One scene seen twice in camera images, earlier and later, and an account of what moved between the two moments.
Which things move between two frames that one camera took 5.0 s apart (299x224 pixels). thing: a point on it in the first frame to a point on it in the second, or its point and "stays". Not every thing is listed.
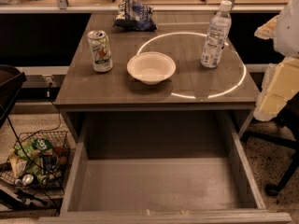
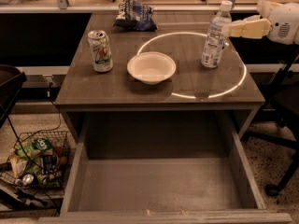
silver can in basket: x=27 y=179 stays
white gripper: x=288 y=32 to x=282 y=22
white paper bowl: x=151 y=67 stays
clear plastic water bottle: x=217 y=35 stays
